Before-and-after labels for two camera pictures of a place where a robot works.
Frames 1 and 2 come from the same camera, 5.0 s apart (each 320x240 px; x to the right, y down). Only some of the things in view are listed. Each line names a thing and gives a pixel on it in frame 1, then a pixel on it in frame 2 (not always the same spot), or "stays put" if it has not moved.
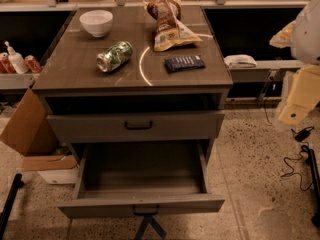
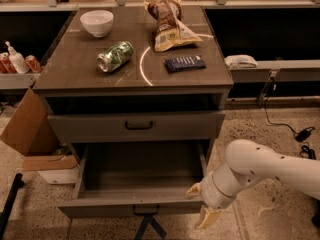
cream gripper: x=307 y=37 → x=210 y=191
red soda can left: x=6 y=66 stays put
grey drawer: x=142 y=178 stays put
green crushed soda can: x=114 y=56 stays put
